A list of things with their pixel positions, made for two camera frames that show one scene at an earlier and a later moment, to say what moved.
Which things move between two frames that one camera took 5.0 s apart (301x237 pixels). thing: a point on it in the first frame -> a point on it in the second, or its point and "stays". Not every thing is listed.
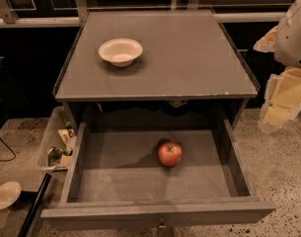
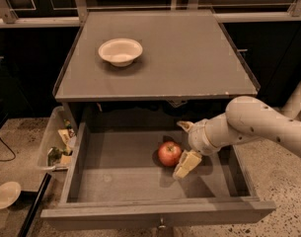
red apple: (170, 153) stays
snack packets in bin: (61, 157) stays
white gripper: (292, 41) -> (198, 137)
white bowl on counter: (121, 52) stays
